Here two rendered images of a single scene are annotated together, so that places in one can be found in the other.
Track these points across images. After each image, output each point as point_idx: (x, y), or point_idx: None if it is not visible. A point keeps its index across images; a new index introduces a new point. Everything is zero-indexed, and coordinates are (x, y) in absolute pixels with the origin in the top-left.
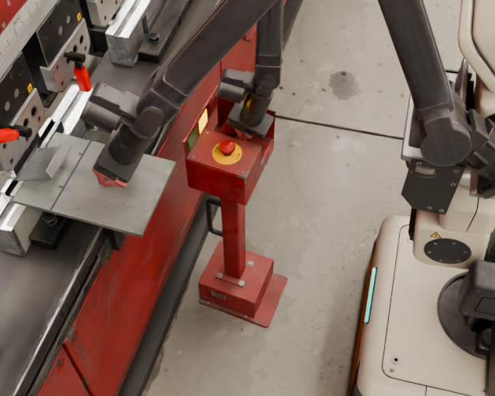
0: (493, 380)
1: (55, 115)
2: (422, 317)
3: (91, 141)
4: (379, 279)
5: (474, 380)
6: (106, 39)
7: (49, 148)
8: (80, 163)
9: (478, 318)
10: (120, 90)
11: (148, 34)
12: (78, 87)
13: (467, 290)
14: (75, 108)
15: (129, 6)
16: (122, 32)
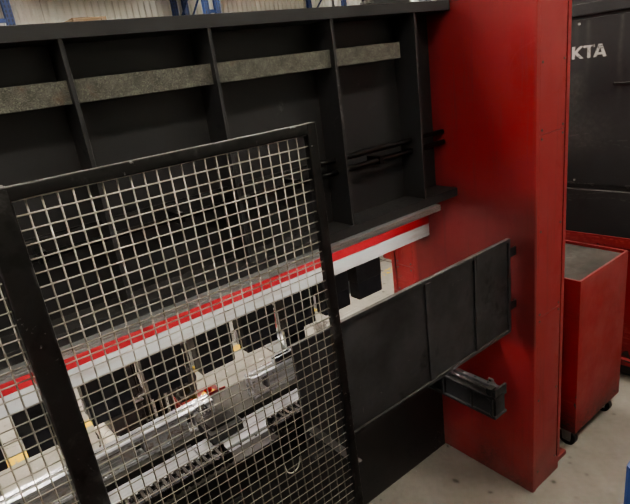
0: (193, 386)
1: (270, 368)
2: None
3: (266, 346)
4: None
5: None
6: (213, 404)
7: (283, 344)
8: (276, 341)
9: (170, 407)
10: (228, 404)
11: (187, 417)
12: (250, 377)
13: (187, 349)
14: (260, 369)
15: (185, 410)
16: (204, 397)
